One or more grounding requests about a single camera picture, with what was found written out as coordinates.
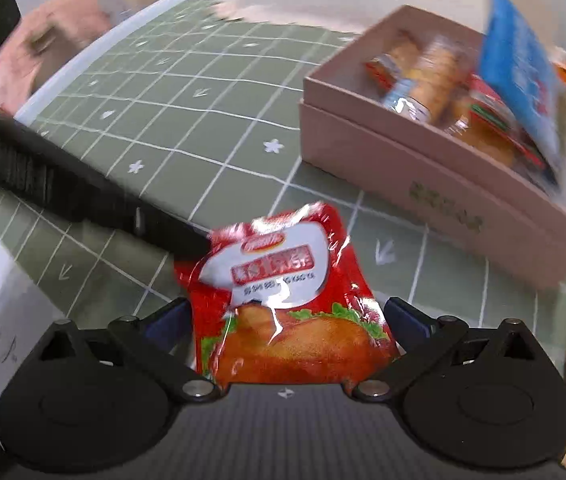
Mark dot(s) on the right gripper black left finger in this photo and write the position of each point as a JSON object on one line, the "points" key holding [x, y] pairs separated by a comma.
{"points": [[158, 346]]}

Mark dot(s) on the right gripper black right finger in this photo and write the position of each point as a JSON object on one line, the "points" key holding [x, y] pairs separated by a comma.
{"points": [[425, 341]]}

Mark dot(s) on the red roast chicken packet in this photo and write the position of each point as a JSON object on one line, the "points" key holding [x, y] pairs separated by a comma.
{"points": [[282, 300]]}

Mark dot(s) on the round yellow pastry packet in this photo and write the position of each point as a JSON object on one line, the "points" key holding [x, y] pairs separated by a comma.
{"points": [[478, 134]]}

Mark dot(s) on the long bread stick packet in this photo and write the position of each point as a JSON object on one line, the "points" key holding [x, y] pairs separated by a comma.
{"points": [[423, 93]]}

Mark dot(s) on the brown biscuit packet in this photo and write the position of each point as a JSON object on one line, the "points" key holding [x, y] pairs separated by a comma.
{"points": [[398, 56]]}

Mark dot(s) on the blue seaweed snack bag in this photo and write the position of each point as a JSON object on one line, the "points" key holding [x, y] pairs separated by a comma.
{"points": [[515, 65]]}

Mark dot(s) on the red snack packet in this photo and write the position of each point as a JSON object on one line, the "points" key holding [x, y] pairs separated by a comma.
{"points": [[487, 105]]}

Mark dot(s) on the pink cardboard box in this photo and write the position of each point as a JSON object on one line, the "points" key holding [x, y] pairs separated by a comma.
{"points": [[492, 210]]}

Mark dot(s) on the green grid tablecloth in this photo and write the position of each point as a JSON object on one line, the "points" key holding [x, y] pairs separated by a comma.
{"points": [[201, 116]]}

